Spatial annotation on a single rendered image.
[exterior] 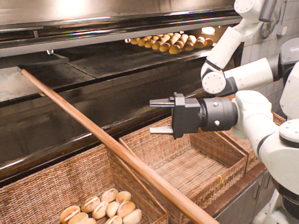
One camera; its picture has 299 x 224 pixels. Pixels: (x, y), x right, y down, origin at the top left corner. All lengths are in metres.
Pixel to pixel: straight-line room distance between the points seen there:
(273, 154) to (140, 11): 0.96
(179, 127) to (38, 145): 0.71
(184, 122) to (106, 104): 0.70
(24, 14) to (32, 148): 0.54
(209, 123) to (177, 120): 0.08
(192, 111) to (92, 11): 0.67
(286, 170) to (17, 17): 0.91
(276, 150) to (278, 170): 0.04
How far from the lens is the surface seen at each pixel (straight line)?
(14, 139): 1.14
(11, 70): 1.50
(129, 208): 1.26
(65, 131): 1.19
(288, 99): 0.80
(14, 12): 1.01
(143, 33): 1.10
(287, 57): 0.89
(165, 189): 0.53
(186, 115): 0.62
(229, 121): 0.64
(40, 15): 1.03
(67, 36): 0.93
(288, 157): 0.45
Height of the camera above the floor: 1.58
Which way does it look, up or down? 26 degrees down
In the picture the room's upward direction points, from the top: straight up
